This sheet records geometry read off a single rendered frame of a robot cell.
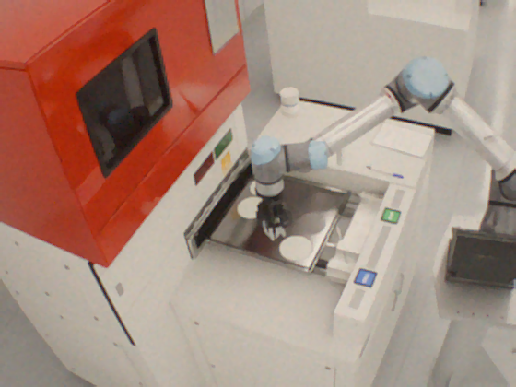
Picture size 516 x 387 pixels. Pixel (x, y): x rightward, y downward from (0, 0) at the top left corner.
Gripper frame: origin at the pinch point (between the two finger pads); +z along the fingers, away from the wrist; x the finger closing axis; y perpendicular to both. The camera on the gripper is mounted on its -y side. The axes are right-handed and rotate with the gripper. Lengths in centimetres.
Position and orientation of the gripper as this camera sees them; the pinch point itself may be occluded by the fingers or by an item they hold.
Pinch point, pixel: (273, 233)
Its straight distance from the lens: 165.4
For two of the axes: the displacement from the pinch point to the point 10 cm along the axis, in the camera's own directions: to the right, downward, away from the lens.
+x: 9.4, -3.0, 1.8
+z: 1.0, 7.3, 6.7
